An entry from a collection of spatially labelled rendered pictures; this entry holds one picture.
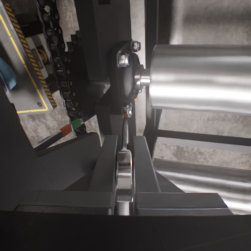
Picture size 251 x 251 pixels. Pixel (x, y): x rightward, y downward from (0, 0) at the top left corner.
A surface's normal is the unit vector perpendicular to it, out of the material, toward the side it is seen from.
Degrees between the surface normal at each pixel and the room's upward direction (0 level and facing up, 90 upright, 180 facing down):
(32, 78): 0
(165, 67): 37
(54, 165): 90
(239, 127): 0
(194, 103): 20
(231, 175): 87
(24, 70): 0
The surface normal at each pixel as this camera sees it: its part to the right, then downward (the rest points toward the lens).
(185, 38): -0.25, 0.58
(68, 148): 0.96, 0.09
